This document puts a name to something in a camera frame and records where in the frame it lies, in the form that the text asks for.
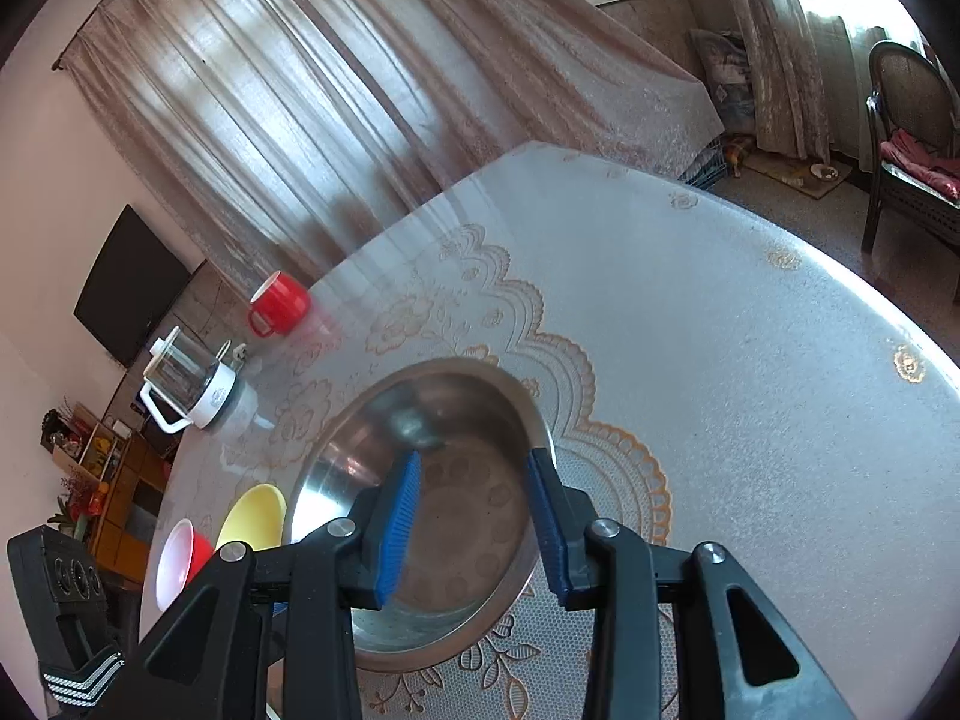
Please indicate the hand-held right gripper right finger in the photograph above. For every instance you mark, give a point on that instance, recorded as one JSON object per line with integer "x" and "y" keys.
{"x": 544, "y": 525}

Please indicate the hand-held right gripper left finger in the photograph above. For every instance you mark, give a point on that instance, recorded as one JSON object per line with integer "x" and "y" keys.
{"x": 397, "y": 532}

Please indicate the stainless steel bowl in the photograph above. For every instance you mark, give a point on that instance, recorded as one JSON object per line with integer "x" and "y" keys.
{"x": 465, "y": 525}

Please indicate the red flower plant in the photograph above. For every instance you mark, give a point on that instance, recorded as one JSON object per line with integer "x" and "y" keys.
{"x": 79, "y": 506}

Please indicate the red bowl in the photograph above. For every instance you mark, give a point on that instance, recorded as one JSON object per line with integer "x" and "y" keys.
{"x": 180, "y": 562}

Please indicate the yellow wooden desk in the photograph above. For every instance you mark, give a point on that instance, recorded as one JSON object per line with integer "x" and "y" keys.
{"x": 124, "y": 495}

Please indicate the yellow bowl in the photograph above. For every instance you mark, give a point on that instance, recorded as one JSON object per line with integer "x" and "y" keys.
{"x": 255, "y": 514}

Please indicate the desk shelf with goods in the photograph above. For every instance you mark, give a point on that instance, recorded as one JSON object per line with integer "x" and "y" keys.
{"x": 86, "y": 442}

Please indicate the patterned lace tablecloth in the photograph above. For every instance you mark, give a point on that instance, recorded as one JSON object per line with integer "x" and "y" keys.
{"x": 750, "y": 390}

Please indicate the white glass electric kettle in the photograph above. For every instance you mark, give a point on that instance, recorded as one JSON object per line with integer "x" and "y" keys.
{"x": 187, "y": 390}

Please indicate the red mug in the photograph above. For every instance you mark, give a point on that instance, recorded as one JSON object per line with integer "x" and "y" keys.
{"x": 281, "y": 304}

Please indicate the black flat television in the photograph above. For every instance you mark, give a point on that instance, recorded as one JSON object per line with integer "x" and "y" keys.
{"x": 127, "y": 285}

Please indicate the blue plastic crate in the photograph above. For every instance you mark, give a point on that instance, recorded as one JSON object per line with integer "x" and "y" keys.
{"x": 705, "y": 161}

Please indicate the floor mat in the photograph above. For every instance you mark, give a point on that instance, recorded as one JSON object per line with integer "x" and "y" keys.
{"x": 795, "y": 176}

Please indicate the beige lace curtain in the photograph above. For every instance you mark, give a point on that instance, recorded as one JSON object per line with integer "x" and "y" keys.
{"x": 337, "y": 90}
{"x": 787, "y": 52}

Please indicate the printed fabric bag pile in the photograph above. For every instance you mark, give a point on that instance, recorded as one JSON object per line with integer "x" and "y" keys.
{"x": 724, "y": 75}

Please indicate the red cloth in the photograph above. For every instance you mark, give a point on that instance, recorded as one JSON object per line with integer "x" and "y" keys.
{"x": 919, "y": 157}

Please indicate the dark cane-back armchair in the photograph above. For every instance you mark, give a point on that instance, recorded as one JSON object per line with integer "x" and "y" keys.
{"x": 911, "y": 90}

